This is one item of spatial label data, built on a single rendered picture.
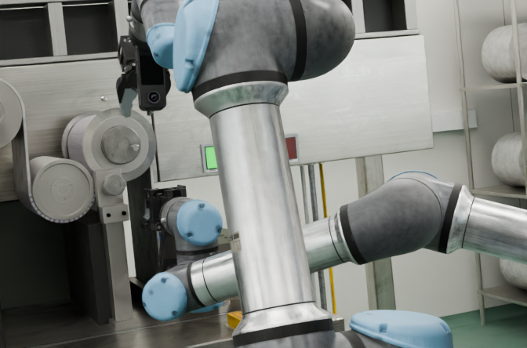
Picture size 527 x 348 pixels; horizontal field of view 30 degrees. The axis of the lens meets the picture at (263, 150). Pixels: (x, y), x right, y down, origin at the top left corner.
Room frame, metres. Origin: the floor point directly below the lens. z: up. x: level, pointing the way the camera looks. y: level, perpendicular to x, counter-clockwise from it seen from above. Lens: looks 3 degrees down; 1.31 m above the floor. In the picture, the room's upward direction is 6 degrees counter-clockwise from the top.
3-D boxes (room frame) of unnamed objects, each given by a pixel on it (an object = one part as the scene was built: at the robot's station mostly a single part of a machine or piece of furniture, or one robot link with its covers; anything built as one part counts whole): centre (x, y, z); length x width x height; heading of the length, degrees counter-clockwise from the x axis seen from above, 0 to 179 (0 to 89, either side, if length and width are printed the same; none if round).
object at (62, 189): (2.03, 0.44, 1.18); 0.26 x 0.12 x 0.12; 20
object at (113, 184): (1.86, 0.29, 1.18); 0.04 x 0.02 x 0.04; 110
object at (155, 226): (1.86, 0.19, 1.12); 0.12 x 0.08 x 0.09; 20
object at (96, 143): (2.06, 0.33, 1.25); 0.26 x 0.12 x 0.12; 20
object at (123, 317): (1.90, 0.30, 1.05); 0.06 x 0.05 x 0.31; 20
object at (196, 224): (1.72, 0.13, 1.11); 0.11 x 0.08 x 0.09; 20
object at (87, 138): (1.95, 0.28, 1.25); 0.15 x 0.01 x 0.15; 110
